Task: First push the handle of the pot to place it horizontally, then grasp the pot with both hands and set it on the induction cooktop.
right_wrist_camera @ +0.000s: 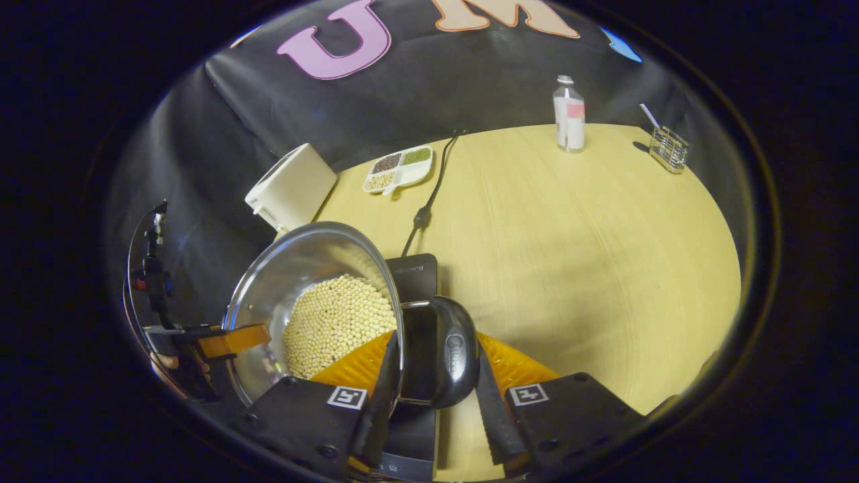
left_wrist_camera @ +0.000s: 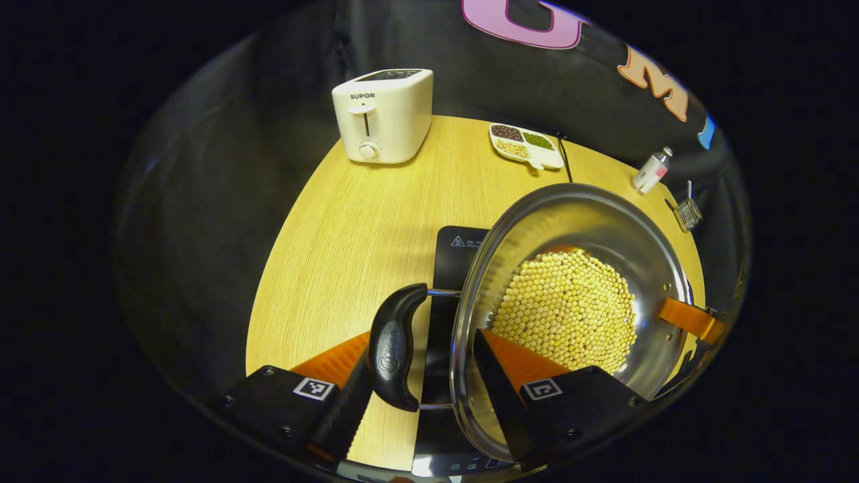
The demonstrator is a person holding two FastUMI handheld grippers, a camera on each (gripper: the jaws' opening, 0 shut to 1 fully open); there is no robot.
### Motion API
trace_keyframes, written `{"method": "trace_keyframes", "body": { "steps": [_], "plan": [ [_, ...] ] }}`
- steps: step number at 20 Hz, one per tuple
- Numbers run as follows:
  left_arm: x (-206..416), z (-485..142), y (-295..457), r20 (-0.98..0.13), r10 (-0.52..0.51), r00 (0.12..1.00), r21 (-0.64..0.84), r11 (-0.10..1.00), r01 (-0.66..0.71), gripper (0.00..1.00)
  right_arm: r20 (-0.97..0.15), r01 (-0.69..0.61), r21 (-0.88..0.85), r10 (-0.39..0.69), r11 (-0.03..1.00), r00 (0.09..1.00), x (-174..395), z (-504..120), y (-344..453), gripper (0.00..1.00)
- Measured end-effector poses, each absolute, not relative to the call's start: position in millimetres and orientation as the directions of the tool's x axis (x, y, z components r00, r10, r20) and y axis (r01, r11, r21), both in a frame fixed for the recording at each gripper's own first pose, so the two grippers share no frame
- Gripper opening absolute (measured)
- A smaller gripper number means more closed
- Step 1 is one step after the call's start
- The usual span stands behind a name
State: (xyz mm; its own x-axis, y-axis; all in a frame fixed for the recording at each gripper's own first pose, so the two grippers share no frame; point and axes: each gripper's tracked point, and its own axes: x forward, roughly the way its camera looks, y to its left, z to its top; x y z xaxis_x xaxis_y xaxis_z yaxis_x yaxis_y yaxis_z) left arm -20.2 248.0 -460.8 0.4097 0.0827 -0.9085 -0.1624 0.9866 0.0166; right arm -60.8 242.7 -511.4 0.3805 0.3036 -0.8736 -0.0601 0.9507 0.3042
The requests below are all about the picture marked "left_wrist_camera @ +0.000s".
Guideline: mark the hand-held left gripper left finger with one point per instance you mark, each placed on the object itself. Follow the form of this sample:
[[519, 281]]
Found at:
[[342, 422]]

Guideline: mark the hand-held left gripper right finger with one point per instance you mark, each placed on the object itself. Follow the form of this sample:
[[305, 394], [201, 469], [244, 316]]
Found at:
[[500, 396]]

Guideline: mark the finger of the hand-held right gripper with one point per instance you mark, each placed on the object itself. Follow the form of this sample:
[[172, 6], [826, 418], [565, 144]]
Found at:
[[684, 316]]

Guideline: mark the pile of soybeans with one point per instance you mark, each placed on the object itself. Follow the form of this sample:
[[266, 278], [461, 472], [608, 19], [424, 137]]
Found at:
[[570, 308]]

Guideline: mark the black induction cooktop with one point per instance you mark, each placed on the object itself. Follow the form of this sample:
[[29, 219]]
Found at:
[[453, 261]]

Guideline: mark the clear bottle with pink label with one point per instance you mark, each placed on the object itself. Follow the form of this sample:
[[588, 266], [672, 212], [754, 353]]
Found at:
[[649, 176]]

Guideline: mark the white divided dish of beans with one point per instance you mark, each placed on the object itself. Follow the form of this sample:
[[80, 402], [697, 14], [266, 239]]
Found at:
[[547, 159]]

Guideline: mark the white toaster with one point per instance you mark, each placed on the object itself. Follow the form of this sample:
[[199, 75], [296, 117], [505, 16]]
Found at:
[[396, 121]]

